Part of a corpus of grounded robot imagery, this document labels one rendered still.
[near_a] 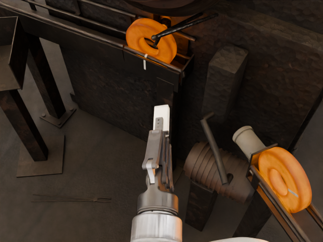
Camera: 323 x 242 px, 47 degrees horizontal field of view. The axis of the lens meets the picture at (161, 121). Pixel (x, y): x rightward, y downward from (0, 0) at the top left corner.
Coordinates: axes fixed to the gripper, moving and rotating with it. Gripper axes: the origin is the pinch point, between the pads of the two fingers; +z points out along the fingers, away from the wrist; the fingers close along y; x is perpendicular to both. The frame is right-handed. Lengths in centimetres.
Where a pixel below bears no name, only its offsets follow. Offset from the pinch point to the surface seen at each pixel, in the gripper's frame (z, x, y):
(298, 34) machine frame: 26.3, 31.1, 9.7
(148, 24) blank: 34.8, -6.5, 5.0
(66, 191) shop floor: 16, -65, 72
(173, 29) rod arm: 24.6, 2.5, -1.2
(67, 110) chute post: 59, -72, 71
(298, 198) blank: -11.4, 25.7, 19.9
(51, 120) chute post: 52, -78, 69
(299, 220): -12.9, 25.8, 31.2
